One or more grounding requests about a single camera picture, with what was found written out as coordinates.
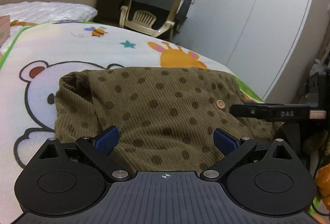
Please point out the orange jacket sleeve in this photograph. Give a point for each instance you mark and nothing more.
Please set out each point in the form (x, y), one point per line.
(323, 182)

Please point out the pink gift box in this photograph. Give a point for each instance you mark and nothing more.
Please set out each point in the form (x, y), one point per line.
(4, 28)

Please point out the grey hanging plush toy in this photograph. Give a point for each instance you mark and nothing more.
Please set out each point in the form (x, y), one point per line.
(320, 65)

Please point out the beige mesh office chair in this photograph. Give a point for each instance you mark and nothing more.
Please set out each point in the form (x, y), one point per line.
(157, 18)

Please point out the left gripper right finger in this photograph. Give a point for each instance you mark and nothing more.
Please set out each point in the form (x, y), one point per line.
(236, 153)

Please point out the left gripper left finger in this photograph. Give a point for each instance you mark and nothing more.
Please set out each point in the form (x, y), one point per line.
(96, 150)

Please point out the cartoon animal play mat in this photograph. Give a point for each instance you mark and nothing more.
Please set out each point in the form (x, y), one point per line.
(35, 62)

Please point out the brown polka dot garment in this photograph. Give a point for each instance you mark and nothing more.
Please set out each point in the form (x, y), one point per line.
(166, 117)

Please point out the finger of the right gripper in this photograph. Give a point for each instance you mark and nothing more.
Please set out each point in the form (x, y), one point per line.
(261, 111)

